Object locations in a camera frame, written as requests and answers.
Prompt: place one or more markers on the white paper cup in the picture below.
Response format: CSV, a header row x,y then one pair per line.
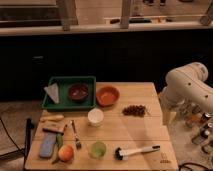
x,y
95,117

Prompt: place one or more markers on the orange bowl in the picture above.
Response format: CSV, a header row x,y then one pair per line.
x,y
107,96

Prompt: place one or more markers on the white folded cloth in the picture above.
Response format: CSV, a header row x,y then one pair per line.
x,y
53,92

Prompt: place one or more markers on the orange peach fruit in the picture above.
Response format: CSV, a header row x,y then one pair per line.
x,y
66,153

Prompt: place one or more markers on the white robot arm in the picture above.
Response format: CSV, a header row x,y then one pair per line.
x,y
186,83

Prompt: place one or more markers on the green plastic tray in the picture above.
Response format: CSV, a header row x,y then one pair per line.
x,y
65,103

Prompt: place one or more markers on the metal fork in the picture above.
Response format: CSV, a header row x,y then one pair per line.
x,y
77,140

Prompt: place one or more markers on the dark brown bowl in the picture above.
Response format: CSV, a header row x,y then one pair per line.
x,y
78,92

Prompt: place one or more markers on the blue sponge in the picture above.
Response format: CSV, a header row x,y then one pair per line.
x,y
47,145

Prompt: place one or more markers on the pale banana piece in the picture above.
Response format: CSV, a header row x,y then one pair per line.
x,y
52,118

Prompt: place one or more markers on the dark grape bunch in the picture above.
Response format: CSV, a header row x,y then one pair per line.
x,y
135,110

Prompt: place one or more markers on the spice bottle with black cap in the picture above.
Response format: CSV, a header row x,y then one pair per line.
x,y
201,137

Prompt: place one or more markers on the green plastic cup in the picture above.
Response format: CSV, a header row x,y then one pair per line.
x,y
98,149

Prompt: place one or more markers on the green bean pod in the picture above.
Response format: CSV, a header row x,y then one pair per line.
x,y
59,143

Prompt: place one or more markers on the wooden handled brush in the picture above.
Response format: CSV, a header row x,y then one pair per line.
x,y
55,128

